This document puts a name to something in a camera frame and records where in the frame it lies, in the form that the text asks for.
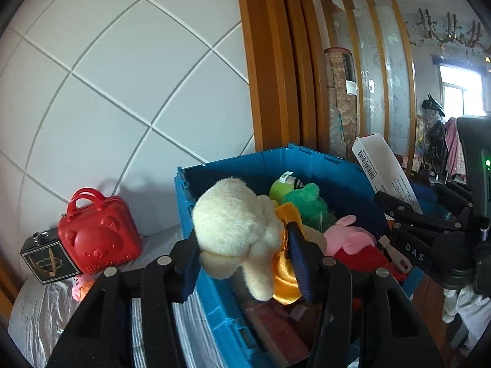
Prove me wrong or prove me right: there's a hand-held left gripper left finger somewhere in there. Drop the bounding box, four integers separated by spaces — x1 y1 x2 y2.
46 238 202 368

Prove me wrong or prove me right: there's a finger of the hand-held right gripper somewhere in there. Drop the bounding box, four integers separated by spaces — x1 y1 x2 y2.
374 191 466 232
427 178 474 217

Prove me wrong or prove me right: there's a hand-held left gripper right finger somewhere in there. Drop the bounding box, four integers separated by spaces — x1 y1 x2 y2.
288 222 436 368

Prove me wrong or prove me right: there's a white carton box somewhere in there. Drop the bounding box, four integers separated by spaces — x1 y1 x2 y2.
352 133 423 215

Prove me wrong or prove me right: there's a blue plastic crate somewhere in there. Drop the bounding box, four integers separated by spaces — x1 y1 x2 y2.
174 143 426 368

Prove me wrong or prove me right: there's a pink pig plush red dress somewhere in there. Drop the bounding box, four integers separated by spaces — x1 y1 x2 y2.
324 215 409 309

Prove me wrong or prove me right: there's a cream plush yellow satin bow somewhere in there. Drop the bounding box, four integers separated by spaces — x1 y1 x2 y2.
192 177 327 305

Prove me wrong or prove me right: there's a dark green plush toy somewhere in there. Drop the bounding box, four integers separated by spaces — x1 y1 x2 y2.
283 182 332 234

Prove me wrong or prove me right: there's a white cloth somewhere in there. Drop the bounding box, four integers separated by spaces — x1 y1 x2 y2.
441 286 488 326

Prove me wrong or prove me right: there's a pink hanging garment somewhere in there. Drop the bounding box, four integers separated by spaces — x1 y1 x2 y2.
445 117 466 177

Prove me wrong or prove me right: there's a black hanging garment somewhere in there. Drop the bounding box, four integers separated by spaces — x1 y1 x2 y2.
422 94 447 169

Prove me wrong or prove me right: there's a reddish brown box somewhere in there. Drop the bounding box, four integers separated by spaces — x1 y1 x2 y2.
245 305 311 366

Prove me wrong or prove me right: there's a red bear carry case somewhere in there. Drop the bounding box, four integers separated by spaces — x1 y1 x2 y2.
57 188 143 275

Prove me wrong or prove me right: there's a rolled patterned carpet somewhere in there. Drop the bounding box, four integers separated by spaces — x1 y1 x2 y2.
323 47 359 162

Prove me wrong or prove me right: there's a window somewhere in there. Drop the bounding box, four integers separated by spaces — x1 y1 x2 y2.
439 63 486 117

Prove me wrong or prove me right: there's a pink pig plush orange dress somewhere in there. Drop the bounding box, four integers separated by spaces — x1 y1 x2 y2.
72 274 96 301

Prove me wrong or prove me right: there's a wooden frosted glass screen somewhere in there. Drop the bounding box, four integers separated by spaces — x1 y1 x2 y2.
314 0 419 177

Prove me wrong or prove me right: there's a black gift box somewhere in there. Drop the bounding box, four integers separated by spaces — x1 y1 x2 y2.
20 227 79 285

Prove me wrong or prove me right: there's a hanging garland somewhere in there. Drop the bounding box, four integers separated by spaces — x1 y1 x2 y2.
407 8 491 52

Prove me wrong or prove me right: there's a white padded headboard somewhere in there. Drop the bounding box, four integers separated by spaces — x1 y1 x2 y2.
0 0 256 277

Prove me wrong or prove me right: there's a wooden headboard frame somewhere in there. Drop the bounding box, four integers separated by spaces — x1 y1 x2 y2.
235 0 334 158

